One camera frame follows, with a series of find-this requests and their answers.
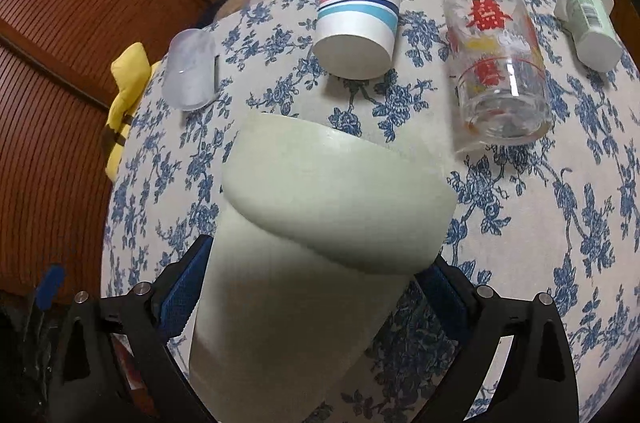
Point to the brown louvered wardrobe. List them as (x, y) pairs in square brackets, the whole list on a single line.
[(56, 88)]

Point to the clear glass red print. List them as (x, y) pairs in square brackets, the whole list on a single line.
[(499, 70)]

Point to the white plastic cup green label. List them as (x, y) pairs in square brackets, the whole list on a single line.
[(589, 23)]

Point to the blue floral white cloth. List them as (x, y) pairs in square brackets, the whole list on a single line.
[(560, 216)]

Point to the yellow plush toy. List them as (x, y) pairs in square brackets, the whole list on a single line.
[(131, 72)]

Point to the white paper cup blue stripes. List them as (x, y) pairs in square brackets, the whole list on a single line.
[(355, 39)]

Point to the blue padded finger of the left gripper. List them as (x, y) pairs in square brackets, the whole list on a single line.
[(48, 287)]

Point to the translucent frosted plastic cup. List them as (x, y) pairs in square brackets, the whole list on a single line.
[(189, 78)]

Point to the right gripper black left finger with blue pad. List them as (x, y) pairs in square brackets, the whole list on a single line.
[(113, 362)]

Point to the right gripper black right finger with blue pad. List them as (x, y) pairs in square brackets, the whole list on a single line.
[(513, 362)]

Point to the pale green thermos cup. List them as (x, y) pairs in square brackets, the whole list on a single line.
[(319, 235)]

